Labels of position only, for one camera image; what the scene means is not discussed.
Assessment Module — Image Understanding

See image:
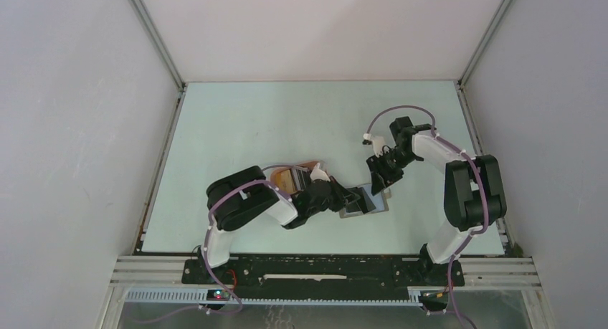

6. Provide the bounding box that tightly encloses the aluminium frame rail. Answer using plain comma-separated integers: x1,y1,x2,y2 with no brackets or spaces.
110,256,542,291

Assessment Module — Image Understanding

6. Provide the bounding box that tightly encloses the pink oval tray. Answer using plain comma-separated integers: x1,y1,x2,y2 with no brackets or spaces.
267,161,325,190

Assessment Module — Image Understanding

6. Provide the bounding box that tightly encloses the white cable duct strip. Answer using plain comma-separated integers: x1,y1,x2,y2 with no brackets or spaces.
124,288,424,307

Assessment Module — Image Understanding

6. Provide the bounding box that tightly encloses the yellow credit card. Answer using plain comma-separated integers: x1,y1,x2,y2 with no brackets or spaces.
275,169,297,194

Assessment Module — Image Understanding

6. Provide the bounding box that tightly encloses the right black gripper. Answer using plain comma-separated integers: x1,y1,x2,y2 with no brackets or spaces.
366,148,419,195

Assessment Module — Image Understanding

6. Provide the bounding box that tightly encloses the right controller board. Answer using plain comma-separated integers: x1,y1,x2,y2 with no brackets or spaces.
419,292,450,303

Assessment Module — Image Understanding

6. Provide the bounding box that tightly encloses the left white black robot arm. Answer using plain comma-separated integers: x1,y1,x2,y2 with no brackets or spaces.
199,161,378,284

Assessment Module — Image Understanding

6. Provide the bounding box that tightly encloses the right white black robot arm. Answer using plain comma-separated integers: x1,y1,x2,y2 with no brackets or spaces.
364,117,506,285

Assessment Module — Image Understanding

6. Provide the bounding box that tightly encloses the grey card holder wallet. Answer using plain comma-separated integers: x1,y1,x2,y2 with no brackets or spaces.
338,183,391,219

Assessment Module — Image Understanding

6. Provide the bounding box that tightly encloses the left controller board red led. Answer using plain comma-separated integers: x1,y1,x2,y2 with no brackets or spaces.
206,290,232,301

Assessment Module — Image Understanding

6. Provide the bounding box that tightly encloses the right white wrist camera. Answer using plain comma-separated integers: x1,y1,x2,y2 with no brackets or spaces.
363,133,386,157

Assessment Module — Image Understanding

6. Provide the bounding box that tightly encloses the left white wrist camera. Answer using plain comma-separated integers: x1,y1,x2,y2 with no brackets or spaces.
310,163,331,182

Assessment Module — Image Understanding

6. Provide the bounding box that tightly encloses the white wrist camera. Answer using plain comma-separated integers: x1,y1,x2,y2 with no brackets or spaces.
310,163,331,182
363,133,386,157

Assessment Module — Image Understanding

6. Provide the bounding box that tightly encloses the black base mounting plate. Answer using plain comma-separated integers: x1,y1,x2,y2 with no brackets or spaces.
181,254,465,301

